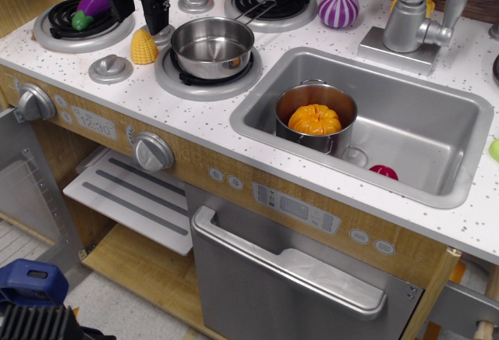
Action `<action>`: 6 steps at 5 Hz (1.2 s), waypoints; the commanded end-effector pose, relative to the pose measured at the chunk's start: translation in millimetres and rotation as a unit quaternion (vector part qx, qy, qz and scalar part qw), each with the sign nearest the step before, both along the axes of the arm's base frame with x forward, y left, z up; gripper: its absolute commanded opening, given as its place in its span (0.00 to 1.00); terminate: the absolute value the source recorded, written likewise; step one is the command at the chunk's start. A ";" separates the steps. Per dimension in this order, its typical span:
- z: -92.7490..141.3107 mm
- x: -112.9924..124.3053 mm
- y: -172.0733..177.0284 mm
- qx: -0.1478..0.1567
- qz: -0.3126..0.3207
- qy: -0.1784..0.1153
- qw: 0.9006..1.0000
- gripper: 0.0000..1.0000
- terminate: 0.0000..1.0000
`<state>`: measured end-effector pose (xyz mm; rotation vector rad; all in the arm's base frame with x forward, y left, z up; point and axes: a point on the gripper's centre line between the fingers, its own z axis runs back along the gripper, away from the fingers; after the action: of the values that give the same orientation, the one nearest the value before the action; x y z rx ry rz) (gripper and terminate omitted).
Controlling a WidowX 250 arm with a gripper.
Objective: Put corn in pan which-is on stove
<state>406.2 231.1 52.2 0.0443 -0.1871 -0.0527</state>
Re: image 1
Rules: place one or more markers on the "yellow toy corn cob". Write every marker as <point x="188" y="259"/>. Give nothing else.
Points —
<point x="143" y="49"/>

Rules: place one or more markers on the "front right stove burner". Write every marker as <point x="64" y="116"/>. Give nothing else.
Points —
<point x="172" y="78"/>

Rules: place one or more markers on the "stove burner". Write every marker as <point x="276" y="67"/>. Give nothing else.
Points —
<point x="272" y="16"/>
<point x="172" y="78"/>
<point x="53" y="30"/>

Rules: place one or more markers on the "front left stove burner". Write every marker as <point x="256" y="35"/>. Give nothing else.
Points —
<point x="53" y="30"/>

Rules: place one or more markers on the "back right stove burner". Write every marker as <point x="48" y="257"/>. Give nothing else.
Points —
<point x="272" y="16"/>

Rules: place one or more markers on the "grey countertop knob middle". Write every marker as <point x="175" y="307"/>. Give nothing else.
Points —
<point x="161" y="38"/>

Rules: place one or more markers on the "grey countertop knob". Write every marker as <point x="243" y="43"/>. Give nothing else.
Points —
<point x="195" y="6"/>
<point x="161" y="38"/>
<point x="110" y="69"/>

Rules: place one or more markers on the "purple toy eggplant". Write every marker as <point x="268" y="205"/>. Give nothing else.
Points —
<point x="87" y="11"/>

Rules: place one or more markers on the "grey countertop knob back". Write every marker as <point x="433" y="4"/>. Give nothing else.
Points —
<point x="195" y="6"/>

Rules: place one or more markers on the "grey countertop knob front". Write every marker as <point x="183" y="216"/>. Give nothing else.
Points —
<point x="110" y="69"/>

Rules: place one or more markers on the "small steel saucepan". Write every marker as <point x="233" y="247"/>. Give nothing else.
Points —
<point x="213" y="48"/>

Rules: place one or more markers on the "left oven dial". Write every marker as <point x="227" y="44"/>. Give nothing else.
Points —
<point x="34" y="103"/>

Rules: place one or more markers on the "oven dial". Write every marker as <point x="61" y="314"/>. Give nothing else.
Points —
<point x="34" y="103"/>
<point x="151" y="153"/>

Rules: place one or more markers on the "right oven dial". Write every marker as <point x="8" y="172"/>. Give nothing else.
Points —
<point x="151" y="153"/>

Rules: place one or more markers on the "steel pot in sink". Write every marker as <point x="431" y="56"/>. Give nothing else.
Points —
<point x="317" y="92"/>

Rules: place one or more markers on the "purple striped toy onion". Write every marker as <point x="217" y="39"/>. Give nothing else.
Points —
<point x="338" y="13"/>

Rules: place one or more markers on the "white oven rack shelf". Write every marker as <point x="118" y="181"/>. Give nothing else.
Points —
<point x="152" y="204"/>

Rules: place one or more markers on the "orange toy pumpkin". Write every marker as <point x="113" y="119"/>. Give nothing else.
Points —
<point x="316" y="120"/>

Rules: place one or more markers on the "open oven door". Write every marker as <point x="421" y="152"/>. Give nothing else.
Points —
<point x="35" y="221"/>

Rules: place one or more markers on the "silver toy faucet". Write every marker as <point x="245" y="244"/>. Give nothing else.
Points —
<point x="410" y="40"/>

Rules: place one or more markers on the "yellow toy behind faucet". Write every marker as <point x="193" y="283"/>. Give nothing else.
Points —
<point x="430" y="7"/>

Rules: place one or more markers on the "silver dishwasher door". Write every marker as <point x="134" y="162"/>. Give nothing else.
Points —
<point x="261" y="280"/>

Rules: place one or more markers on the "red toy vegetable in sink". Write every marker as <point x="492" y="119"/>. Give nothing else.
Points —
<point x="384" y="171"/>

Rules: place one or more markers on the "blue clamp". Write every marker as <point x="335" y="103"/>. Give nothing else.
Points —
<point x="33" y="283"/>

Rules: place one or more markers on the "grey toy sink basin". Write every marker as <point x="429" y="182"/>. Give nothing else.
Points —
<point x="432" y="136"/>

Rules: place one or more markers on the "black ribbed device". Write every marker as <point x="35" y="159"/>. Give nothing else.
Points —
<point x="37" y="322"/>

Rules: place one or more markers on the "green toy at right edge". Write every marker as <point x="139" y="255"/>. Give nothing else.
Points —
<point x="493" y="150"/>

